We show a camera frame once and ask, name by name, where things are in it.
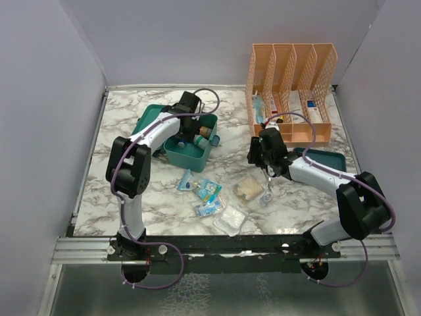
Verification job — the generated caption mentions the blue cotton swab bag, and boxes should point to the blue cotton swab bag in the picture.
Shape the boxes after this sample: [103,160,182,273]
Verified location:
[177,169,222,203]

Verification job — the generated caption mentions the red white medicine box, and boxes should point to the red white medicine box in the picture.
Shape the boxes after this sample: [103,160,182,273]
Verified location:
[270,93,279,115]

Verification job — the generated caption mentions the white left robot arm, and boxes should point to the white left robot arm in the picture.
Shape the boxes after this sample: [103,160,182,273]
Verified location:
[106,92,201,260]

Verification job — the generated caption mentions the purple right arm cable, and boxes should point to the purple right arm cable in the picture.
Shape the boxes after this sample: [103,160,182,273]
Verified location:
[261,111,395,288]

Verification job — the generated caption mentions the dark teal divided tray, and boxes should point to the dark teal divided tray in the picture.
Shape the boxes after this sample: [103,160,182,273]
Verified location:
[307,149,347,172]

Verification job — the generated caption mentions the zip bag of bandages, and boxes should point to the zip bag of bandages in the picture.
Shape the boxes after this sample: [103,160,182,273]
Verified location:
[233,174,263,203]

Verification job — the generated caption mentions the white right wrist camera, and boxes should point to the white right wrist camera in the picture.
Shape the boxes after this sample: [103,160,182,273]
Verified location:
[260,120,280,131]

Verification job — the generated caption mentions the black handled scissors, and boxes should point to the black handled scissors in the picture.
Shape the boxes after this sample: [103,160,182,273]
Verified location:
[262,169,272,192]

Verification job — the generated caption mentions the tape roll in bag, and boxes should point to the tape roll in bag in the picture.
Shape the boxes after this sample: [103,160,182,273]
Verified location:
[259,192,273,207]

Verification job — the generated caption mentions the blue toothbrush package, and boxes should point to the blue toothbrush package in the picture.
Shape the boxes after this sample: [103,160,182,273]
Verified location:
[252,94,265,124]

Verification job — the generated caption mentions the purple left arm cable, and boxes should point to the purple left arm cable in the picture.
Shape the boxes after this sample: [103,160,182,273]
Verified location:
[110,88,220,291]

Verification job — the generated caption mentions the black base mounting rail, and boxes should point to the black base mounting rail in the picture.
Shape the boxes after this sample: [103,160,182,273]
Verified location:
[107,234,340,275]

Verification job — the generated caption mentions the zip bag of blue packets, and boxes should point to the zip bag of blue packets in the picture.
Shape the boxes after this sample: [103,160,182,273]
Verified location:
[193,196,225,217]

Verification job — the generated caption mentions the orange plastic file organizer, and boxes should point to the orange plastic file organizer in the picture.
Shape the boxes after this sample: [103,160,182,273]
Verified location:
[245,43,337,147]

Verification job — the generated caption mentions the white bottle green label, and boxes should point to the white bottle green label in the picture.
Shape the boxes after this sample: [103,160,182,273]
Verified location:
[193,134,209,150]

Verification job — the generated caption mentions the amber bottle orange label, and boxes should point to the amber bottle orange label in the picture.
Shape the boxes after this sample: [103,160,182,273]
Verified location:
[199,126,213,139]

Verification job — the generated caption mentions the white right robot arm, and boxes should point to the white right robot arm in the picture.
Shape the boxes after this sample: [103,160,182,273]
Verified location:
[247,128,393,257]

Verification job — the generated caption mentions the blue white medicine box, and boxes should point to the blue white medicine box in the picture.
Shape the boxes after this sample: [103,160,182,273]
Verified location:
[307,92,323,123]

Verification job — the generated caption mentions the green plastic medicine box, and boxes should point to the green plastic medicine box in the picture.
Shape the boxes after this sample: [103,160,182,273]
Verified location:
[132,104,212,172]

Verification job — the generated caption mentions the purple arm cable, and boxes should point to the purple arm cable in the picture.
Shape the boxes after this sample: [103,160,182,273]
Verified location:
[110,88,220,291]
[261,111,395,288]

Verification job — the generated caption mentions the white gauze pad packet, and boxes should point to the white gauze pad packet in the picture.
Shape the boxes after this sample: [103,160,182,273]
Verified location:
[213,201,249,237]

